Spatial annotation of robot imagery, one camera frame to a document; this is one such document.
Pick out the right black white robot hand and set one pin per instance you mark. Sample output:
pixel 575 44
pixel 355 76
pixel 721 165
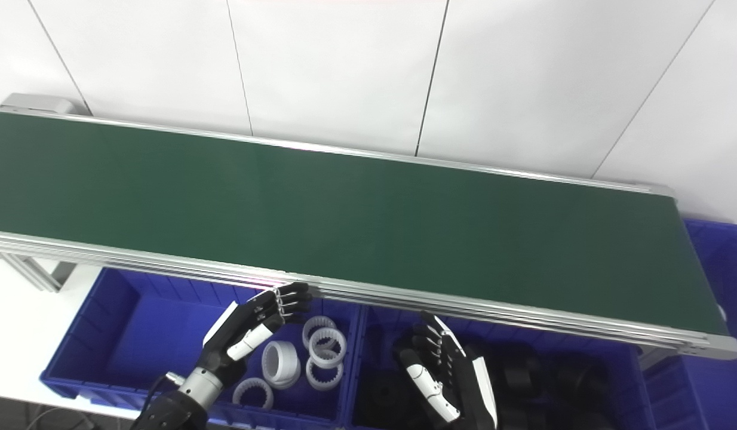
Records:
pixel 458 382

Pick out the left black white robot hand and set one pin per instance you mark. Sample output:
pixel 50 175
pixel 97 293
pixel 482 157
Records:
pixel 243 331

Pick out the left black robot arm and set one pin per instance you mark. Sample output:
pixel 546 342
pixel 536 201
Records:
pixel 183 406

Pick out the green conveyor belt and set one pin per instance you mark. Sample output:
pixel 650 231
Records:
pixel 524 316
pixel 344 221

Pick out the blue bin with white rings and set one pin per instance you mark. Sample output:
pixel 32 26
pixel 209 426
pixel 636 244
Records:
pixel 135 334

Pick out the blue bin with black parts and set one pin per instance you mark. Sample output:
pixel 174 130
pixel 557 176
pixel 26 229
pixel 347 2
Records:
pixel 619 382

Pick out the aluminium conveyor leg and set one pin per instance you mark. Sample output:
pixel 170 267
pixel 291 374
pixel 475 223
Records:
pixel 34 272
pixel 652 357

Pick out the empty blue bin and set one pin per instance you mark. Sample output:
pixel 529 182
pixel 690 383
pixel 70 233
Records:
pixel 721 263

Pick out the grey conveyor motor housing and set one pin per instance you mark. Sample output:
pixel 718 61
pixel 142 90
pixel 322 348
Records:
pixel 37 103

